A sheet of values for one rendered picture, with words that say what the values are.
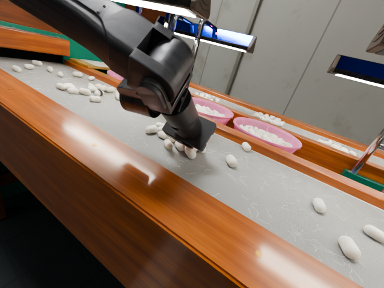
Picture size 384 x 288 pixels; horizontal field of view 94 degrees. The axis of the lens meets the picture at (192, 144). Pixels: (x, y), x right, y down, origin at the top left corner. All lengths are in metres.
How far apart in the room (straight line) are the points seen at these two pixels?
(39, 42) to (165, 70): 0.90
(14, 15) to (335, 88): 2.38
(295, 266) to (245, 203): 0.12
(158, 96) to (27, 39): 0.89
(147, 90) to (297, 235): 0.32
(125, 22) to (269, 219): 0.35
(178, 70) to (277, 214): 0.29
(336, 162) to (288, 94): 1.51
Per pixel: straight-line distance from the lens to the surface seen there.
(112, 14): 0.26
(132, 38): 0.24
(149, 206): 0.25
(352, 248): 0.39
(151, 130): 0.48
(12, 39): 1.06
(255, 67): 2.45
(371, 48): 0.48
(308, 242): 0.37
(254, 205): 0.37
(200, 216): 0.26
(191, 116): 0.30
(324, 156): 0.93
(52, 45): 1.11
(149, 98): 0.24
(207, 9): 0.57
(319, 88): 2.33
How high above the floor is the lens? 0.95
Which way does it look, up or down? 25 degrees down
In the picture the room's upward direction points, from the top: 17 degrees clockwise
